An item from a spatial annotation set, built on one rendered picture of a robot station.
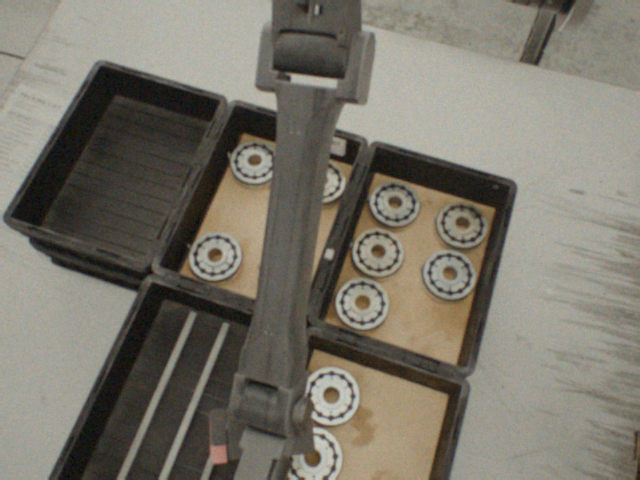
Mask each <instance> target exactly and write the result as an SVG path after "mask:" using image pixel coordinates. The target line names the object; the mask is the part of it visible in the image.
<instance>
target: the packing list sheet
mask: <svg viewBox="0 0 640 480"><path fill-rule="evenodd" d="M18 86H19V87H18V88H17V90H16V92H15V93H12V94H11V96H10V98H9V100H8V102H7V104H6V106H5V108H4V109H3V111H2V112H1V114H0V210H3V211H6V209H7V208H8V206H9V204H10V203H11V201H12V199H13V198H14V196H15V194H16V193H17V191H18V189H19V188H20V186H21V184H22V183H23V181H24V179H25V178H26V176H27V174H28V173H29V171H30V169H31V168H32V166H33V164H34V163H35V161H36V159H37V158H38V156H39V154H40V153H41V151H42V149H43V148H44V146H45V144H46V143H47V141H48V139H50V137H51V135H52V134H53V132H54V129H55V127H56V125H57V124H58V122H59V120H60V119H61V117H62V115H63V114H64V112H65V110H66V109H67V107H68V105H69V104H70V102H71V101H68V100H65V99H62V98H60V97H57V96H54V95H51V94H48V93H45V92H42V91H39V90H37V89H34V88H31V87H29V86H26V85H24V84H21V83H19V85H18Z"/></svg>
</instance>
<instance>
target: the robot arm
mask: <svg viewBox="0 0 640 480"><path fill-rule="evenodd" d="M316 6H319V10H318V14H315V11H316ZM376 42H377V40H376V36H375V33H374V31H366V30H362V6H361V0H272V21H268V22H266V23H265V24H264V25H263V28H262V31H261V35H260V43H259V51H258V59H257V67H256V75H255V83H254V86H255V88H256V89H257V90H258V91H260V92H265V93H272V94H275V96H276V101H277V140H276V149H275V157H274V164H273V171H272V178H271V186H270V194H269V201H268V209H267V216H266V223H265V231H264V238H263V246H262V253H261V261H260V269H259V275H258V283H257V290H256V298H255V306H254V312H253V318H252V322H251V326H250V329H249V332H248V335H247V338H246V341H245V344H244V346H243V348H242V349H241V353H240V361H239V369H238V372H237V373H236V374H235V375H234V382H233V388H232V391H231V394H230V398H229V405H230V406H228V407H227V408H218V409H213V410H212V411H211V412H210V433H211V463H214V464H216V463H226V462H227V458H226V424H227V432H228V445H227V451H228V458H229V459H231V460H232V459H241V460H240V462H239V465H238V468H237V471H236V474H235V477H234V480H286V479H287V476H288V473H289V470H290V467H291V464H292V462H291V461H290V460H288V459H289V458H290V456H294V455H307V454H312V453H314V452H315V450H316V448H315V438H314V428H313V419H312V418H311V417H312V414H313V411H314V408H315V404H314V402H313V400H312V399H311V398H308V396H306V390H307V385H308V378H309V372H308V371H305V367H306V361H307V354H308V350H307V347H306V313H307V305H308V298H309V291H310V285H311V278H312V272H313V266H314V259H315V252H316V246H317V239H318V232H319V225H320V220H321V213H322V206H323V200H324V193H325V186H326V179H327V173H328V167H329V160H330V154H331V148H332V143H333V139H334V134H335V131H336V127H337V124H338V121H339V118H340V113H341V110H342V108H343V107H344V106H345V104H348V105H355V106H365V105H367V103H368V97H369V90H370V84H371V78H372V71H373V65H374V59H375V52H376ZM285 73H287V74H295V75H303V76H310V77H318V78H326V79H334V80H338V82H337V88H331V87H324V86H316V85H309V84H301V83H294V82H291V76H290V75H287V74H285Z"/></svg>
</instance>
